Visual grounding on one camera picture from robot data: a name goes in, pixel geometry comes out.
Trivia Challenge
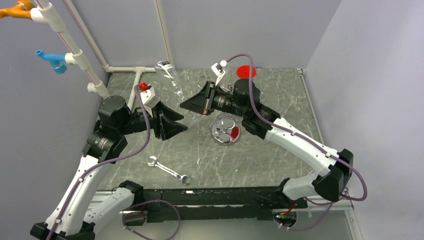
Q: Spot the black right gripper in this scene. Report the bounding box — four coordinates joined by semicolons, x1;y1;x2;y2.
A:
180;81;248;118

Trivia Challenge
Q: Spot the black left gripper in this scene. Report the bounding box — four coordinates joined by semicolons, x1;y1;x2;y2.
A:
118;99;188;140

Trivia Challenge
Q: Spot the clear wine glass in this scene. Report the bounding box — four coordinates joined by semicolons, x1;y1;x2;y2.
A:
155;60;196;123

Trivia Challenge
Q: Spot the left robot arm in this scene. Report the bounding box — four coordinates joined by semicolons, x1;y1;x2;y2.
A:
30;95;187;240

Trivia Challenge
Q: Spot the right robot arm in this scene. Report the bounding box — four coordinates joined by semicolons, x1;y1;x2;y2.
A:
179;79;353;208

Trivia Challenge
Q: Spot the chrome wine glass rack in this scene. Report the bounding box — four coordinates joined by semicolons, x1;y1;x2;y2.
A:
210;113;241;147

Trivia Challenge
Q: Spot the red plastic wine glass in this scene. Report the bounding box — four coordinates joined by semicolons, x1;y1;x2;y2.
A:
236;65;257;80

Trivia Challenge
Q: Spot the silver double open wrench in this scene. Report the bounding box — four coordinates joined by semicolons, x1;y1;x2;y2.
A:
147;156;192;186

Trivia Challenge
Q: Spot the blue pipe fitting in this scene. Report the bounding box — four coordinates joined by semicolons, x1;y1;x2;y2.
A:
35;50;67;74

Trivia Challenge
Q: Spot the orange pipe fitting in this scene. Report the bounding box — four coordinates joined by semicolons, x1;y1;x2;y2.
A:
0;0;35;20

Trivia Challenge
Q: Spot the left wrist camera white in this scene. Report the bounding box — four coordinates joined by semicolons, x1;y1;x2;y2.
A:
138;82;161;116

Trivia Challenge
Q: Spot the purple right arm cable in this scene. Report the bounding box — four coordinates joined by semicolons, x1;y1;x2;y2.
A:
226;53;369;233

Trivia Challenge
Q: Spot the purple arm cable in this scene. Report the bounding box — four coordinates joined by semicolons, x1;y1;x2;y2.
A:
44;84;152;240
226;53;369;233

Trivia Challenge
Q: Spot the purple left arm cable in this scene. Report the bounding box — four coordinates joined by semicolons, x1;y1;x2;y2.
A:
44;84;152;240

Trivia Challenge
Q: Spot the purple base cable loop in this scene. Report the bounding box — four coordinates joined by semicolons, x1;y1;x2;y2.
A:
121;198;182;240

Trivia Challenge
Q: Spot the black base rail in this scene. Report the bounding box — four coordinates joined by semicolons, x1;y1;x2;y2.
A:
119;180;308;223

